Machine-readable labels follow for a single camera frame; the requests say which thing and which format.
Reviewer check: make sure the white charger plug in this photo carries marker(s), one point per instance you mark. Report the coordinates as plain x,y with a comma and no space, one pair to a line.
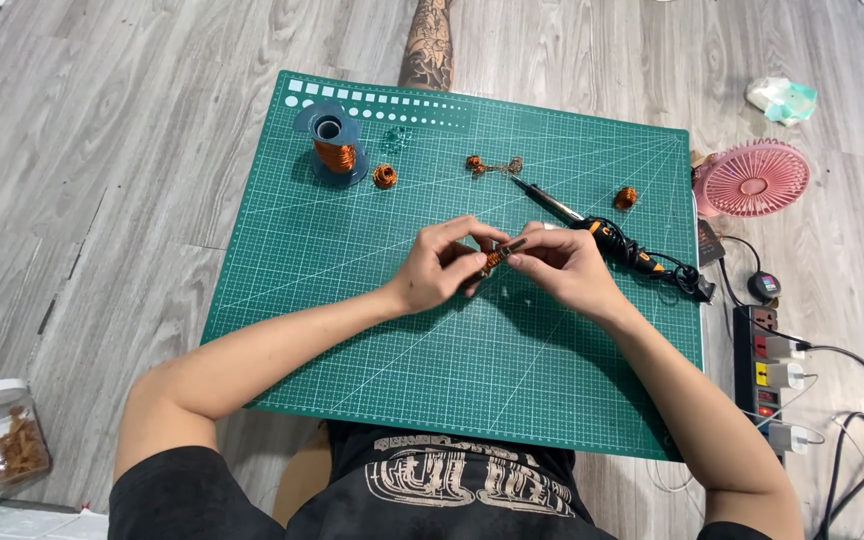
784,375
783,347
787,438

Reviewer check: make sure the crumpled white green tissue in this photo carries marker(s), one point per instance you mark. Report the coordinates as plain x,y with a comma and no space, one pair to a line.
781,100

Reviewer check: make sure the person's tattooed leg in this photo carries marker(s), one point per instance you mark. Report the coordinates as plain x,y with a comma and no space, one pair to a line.
428,45

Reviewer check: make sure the person's black printed shirt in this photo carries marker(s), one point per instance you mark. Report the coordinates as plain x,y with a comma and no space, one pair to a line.
372,487

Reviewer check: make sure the person's right hand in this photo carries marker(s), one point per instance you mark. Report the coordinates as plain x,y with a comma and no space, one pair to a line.
563,270

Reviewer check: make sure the round black inline switch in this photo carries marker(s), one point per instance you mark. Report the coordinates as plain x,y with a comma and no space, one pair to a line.
763,285

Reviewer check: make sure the small dark card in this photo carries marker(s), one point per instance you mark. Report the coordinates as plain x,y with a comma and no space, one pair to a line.
709,244

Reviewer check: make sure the black power strip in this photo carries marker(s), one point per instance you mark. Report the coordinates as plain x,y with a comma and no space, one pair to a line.
757,375

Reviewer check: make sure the person's left hand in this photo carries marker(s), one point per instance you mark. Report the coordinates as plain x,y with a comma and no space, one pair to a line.
432,270

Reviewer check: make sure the black orange soldering iron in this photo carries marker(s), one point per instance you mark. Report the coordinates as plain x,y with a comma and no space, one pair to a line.
612,240

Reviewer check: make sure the green cutting mat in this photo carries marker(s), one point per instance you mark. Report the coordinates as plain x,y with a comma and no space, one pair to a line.
477,337

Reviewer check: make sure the pink desk fan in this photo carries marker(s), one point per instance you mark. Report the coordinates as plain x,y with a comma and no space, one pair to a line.
751,178

